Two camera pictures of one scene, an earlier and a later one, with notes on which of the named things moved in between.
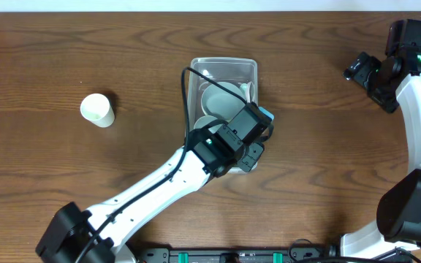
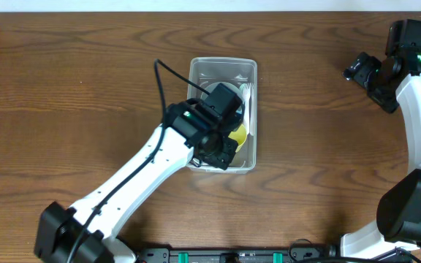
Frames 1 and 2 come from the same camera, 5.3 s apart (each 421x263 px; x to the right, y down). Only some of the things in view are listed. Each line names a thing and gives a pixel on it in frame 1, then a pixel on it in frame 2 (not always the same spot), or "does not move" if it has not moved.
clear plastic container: x=218 y=88 does not move
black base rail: x=297 y=254 does not move
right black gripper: x=362 y=71 does not move
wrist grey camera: x=249 y=123 -> x=224 y=101
